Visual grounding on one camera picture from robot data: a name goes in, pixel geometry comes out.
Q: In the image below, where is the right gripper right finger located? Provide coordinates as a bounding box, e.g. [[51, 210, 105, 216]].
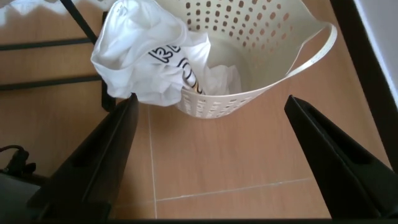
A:
[[284, 95, 398, 219]]

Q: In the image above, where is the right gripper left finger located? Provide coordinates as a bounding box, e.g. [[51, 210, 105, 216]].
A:
[[26, 92, 140, 219]]

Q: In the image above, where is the white garment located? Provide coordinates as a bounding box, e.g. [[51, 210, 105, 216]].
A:
[[90, 0, 243, 108]]

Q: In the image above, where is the white laundry basket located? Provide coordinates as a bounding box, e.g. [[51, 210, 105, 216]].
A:
[[155, 0, 338, 120]]

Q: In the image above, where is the black clothes rack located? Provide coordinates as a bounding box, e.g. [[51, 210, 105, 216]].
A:
[[0, 0, 118, 113]]

